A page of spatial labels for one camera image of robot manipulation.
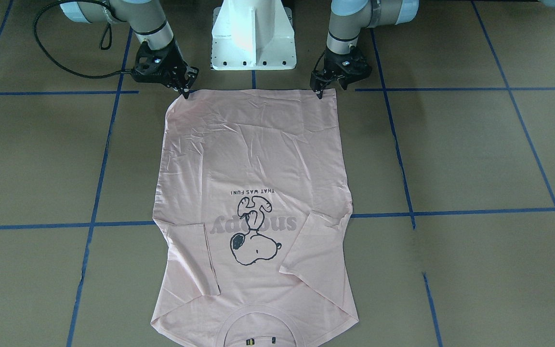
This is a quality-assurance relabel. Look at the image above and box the pink Snoopy shirt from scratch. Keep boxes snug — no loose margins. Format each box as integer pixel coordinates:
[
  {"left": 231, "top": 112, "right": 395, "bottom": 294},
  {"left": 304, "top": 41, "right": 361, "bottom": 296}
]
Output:
[{"left": 151, "top": 89, "right": 359, "bottom": 347}]

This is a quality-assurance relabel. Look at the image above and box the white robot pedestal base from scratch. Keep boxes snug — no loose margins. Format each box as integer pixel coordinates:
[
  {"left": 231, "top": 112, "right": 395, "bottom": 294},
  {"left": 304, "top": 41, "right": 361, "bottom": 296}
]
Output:
[{"left": 210, "top": 0, "right": 297, "bottom": 71}]

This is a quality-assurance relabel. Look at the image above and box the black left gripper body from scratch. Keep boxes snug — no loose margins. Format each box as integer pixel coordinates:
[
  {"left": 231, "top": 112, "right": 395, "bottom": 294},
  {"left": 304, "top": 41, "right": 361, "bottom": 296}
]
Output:
[{"left": 310, "top": 46, "right": 372, "bottom": 92}]

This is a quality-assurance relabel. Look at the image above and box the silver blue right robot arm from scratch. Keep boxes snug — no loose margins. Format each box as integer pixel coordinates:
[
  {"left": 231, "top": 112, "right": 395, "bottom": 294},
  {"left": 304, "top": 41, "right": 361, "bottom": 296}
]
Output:
[{"left": 59, "top": 0, "right": 198, "bottom": 98}]

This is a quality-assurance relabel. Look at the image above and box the long blue tape strip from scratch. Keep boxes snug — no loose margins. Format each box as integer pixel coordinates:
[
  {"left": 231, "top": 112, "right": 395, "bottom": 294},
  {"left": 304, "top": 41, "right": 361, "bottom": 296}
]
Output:
[{"left": 66, "top": 29, "right": 136, "bottom": 347}]

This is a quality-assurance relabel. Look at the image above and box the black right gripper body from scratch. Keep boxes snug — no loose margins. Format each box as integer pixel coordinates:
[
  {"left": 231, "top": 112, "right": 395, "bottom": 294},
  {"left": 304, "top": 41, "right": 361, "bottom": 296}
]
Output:
[{"left": 131, "top": 41, "right": 199, "bottom": 90}]

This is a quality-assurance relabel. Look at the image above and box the crossing blue tape strip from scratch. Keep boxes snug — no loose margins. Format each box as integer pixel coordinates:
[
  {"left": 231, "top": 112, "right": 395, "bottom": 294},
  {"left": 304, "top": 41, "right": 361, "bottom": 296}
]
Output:
[{"left": 0, "top": 207, "right": 555, "bottom": 230}]

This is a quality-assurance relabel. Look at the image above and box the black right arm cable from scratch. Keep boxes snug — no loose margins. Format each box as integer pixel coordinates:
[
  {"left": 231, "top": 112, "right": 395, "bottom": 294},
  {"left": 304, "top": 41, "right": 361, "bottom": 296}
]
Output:
[{"left": 34, "top": 0, "right": 136, "bottom": 80}]

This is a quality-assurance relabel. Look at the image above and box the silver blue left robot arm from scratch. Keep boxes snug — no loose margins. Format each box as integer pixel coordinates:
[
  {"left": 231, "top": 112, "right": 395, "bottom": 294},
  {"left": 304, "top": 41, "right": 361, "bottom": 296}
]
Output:
[{"left": 310, "top": 0, "right": 419, "bottom": 99}]

